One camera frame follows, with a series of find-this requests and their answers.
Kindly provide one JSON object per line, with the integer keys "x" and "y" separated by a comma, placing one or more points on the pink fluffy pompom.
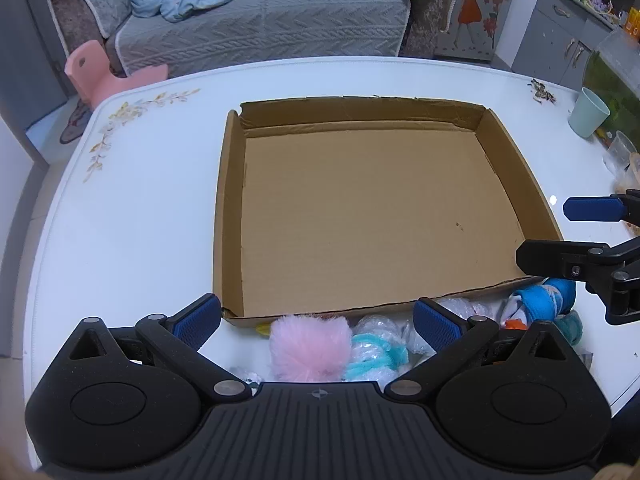
{"x": 305, "y": 347}

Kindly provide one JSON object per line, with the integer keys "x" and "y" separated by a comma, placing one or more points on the pink plastic stool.
{"x": 95, "y": 72}

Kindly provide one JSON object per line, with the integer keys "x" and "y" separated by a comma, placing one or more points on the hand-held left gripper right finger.
{"x": 435, "y": 322}

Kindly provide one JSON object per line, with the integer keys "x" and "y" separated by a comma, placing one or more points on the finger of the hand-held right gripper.
{"x": 545, "y": 258}
{"x": 595, "y": 209}

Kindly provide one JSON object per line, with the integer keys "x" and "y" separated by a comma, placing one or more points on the grey cabinet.
{"x": 555, "y": 40}

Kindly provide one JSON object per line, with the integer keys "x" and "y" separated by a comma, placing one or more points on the light teal bubble-wrapped bundle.
{"x": 372, "y": 355}

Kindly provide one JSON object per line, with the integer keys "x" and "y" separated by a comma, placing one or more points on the shallow cardboard box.
{"x": 370, "y": 210}

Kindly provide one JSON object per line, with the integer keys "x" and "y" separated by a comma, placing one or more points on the mint green cup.
{"x": 589, "y": 112}

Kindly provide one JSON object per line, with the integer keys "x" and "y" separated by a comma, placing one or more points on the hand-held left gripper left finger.
{"x": 195, "y": 320}

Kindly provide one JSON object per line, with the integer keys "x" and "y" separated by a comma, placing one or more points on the glass fish tank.
{"x": 612, "y": 70}

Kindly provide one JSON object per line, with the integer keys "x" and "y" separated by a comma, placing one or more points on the pile of seed shells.
{"x": 542, "y": 91}

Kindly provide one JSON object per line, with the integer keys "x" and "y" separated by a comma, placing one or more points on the clear plastic cup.
{"x": 620, "y": 152}

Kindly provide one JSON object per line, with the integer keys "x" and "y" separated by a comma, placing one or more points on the blue bundle with tan band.
{"x": 542, "y": 300}

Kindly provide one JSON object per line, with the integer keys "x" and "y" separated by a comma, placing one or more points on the yellow orange package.
{"x": 631, "y": 21}

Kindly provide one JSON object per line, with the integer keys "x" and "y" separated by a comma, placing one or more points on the grey quilted sofa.
{"x": 260, "y": 25}

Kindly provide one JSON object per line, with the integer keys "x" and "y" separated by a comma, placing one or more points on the dark teal cloth bundle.
{"x": 570, "y": 327}

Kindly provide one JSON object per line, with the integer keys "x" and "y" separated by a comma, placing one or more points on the grey panel with figure sticker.
{"x": 472, "y": 15}

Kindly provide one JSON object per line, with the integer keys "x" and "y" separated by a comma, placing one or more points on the patterned floor rug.
{"x": 75, "y": 120}

